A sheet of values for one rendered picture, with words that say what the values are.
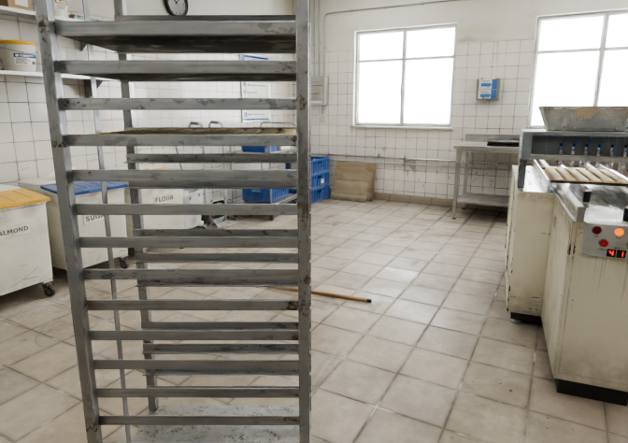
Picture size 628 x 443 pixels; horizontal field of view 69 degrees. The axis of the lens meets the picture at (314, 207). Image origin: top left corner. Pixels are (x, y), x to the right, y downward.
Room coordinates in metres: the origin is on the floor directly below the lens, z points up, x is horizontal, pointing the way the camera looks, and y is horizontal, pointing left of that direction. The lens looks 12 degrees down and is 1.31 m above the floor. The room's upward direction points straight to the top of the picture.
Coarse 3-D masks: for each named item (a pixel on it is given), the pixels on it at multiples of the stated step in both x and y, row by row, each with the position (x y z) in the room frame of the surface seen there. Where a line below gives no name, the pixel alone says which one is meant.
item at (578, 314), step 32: (576, 224) 1.91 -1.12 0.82; (576, 256) 1.90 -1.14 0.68; (544, 288) 2.52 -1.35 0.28; (576, 288) 1.89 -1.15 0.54; (608, 288) 1.85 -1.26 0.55; (544, 320) 2.38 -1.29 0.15; (576, 320) 1.89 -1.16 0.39; (608, 320) 1.84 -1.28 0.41; (576, 352) 1.88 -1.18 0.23; (608, 352) 1.84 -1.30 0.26; (576, 384) 1.90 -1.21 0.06; (608, 384) 1.83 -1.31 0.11
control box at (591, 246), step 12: (588, 228) 1.86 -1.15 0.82; (612, 228) 1.83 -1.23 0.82; (624, 228) 1.81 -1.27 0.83; (588, 240) 1.86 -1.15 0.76; (600, 240) 1.84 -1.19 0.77; (612, 240) 1.83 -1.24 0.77; (624, 240) 1.81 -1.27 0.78; (588, 252) 1.86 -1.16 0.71; (600, 252) 1.84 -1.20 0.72; (624, 252) 1.81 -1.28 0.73
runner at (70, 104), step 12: (72, 108) 1.18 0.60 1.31; (84, 108) 1.18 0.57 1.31; (96, 108) 1.18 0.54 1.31; (108, 108) 1.18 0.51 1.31; (120, 108) 1.18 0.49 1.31; (132, 108) 1.18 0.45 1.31; (144, 108) 1.18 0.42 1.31; (156, 108) 1.18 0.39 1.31; (168, 108) 1.18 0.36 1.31; (180, 108) 1.18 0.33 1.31; (192, 108) 1.18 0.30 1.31; (204, 108) 1.18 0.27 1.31; (216, 108) 1.18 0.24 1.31; (228, 108) 1.18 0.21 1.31; (240, 108) 1.18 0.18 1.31; (252, 108) 1.18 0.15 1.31; (264, 108) 1.18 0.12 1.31; (276, 108) 1.18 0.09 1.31; (288, 108) 1.17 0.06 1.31
